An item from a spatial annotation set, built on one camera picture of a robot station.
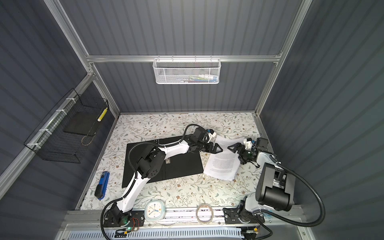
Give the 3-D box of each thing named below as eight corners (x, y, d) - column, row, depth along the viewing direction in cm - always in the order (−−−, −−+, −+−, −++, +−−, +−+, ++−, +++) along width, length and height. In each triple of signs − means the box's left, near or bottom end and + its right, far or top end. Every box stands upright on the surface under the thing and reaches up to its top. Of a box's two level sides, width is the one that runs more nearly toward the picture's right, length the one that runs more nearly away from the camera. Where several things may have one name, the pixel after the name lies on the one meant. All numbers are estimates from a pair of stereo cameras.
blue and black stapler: (95, 199, 82) (90, 197, 78) (105, 174, 91) (102, 171, 88) (104, 199, 82) (100, 197, 78) (113, 173, 91) (110, 171, 88)
